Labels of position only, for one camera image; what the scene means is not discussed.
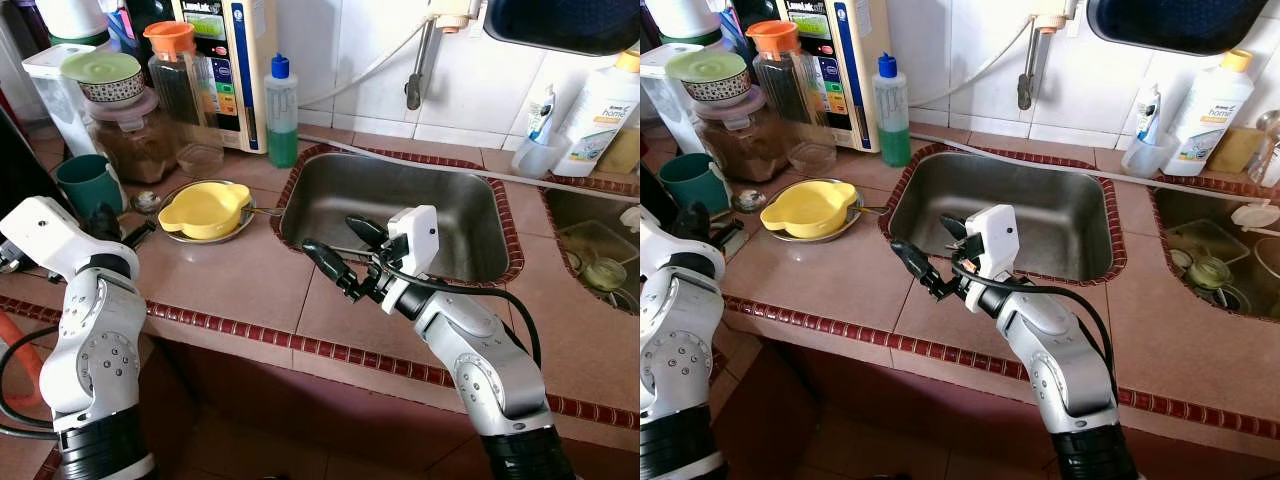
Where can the steel spoon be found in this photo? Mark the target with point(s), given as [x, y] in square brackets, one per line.
[750, 200]
[147, 201]

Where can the yellow plastic bowl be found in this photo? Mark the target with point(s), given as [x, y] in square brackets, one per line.
[200, 212]
[805, 210]

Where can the steel fork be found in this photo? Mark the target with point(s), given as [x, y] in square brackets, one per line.
[268, 211]
[873, 210]

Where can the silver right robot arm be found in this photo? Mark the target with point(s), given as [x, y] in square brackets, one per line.
[490, 370]
[1060, 360]

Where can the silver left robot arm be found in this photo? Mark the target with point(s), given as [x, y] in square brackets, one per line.
[680, 340]
[95, 340]

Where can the teal mug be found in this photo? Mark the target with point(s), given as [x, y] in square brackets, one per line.
[690, 182]
[88, 185]

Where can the black pot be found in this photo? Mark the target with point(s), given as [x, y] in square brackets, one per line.
[645, 195]
[20, 170]

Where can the white plastic scoop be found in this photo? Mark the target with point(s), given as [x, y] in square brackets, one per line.
[630, 215]
[1250, 215]

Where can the steel sink basin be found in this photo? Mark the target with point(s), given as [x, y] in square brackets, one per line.
[1200, 215]
[420, 190]
[590, 210]
[1040, 190]

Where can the brown powder jar pink lid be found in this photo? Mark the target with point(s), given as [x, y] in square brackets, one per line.
[135, 150]
[745, 150]

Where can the small clear glass dish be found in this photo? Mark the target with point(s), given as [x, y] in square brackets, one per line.
[200, 160]
[812, 160]

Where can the small green glass cup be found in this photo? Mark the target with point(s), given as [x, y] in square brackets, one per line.
[605, 275]
[1210, 273]

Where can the clear rectangular food container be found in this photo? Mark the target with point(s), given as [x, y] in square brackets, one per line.
[1195, 238]
[590, 240]

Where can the yellow sponge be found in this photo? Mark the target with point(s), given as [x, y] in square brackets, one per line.
[622, 150]
[1235, 150]

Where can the white counter pipe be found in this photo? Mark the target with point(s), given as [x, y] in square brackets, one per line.
[1060, 166]
[450, 168]

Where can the green dish soap bottle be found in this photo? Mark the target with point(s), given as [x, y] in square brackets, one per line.
[282, 140]
[892, 140]

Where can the clear white water jug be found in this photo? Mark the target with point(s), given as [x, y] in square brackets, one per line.
[665, 100]
[50, 100]

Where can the patterned ceramic bowl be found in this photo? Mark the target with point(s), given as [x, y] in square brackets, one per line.
[718, 88]
[112, 90]

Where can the white detergent bottle orange cap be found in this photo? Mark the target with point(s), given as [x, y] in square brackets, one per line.
[595, 120]
[1205, 120]

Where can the clear pitcher orange lid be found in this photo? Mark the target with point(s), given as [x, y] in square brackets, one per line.
[180, 90]
[785, 90]

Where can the green plastic lid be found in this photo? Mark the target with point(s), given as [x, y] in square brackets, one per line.
[100, 66]
[705, 64]

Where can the clear plastic cup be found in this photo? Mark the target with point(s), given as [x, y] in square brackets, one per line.
[535, 160]
[1145, 160]

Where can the beige water ioniser appliance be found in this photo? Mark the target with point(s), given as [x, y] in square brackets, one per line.
[240, 80]
[855, 80]

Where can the small white blue tube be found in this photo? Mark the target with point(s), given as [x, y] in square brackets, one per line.
[1150, 110]
[541, 110]

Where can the white jar green base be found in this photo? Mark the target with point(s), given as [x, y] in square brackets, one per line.
[70, 18]
[685, 18]

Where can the dark blue basin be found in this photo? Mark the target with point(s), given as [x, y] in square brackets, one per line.
[560, 25]
[1170, 25]

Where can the steel ladle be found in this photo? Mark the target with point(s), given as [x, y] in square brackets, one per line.
[1270, 125]

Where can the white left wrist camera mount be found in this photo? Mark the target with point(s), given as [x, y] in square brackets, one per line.
[45, 235]
[660, 250]

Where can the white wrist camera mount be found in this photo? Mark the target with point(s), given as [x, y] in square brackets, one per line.
[415, 235]
[45, 235]
[995, 235]
[660, 250]

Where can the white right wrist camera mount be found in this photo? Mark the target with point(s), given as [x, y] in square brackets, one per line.
[995, 235]
[415, 235]

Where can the grey wall faucet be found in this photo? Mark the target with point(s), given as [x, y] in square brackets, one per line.
[420, 65]
[1030, 65]

